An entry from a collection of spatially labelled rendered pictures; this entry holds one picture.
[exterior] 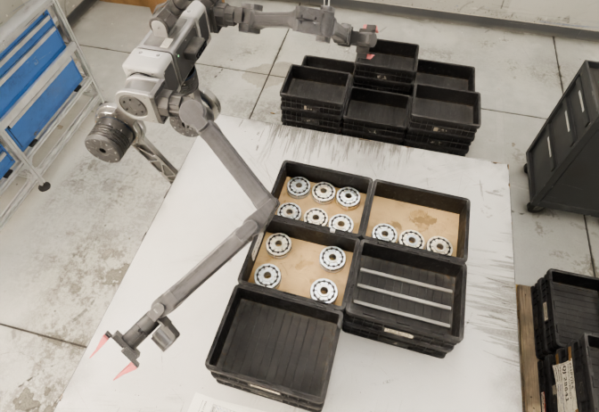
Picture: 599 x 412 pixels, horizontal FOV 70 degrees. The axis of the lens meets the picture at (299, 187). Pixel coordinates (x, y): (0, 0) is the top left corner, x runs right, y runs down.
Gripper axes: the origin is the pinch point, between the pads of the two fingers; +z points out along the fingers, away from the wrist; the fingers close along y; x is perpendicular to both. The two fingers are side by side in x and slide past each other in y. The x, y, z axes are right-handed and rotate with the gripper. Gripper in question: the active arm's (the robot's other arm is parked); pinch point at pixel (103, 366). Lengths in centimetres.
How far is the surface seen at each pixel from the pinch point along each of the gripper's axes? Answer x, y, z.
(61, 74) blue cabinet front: 164, -149, -69
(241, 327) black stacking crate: 13.3, 25.7, -35.7
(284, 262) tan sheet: 20, 22, -65
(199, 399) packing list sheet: 19.1, 33.8, -8.6
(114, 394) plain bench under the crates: 29.3, 12.2, 10.8
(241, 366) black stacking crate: 7.0, 33.5, -26.7
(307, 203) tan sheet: 29, 14, -91
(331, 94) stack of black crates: 100, -15, -177
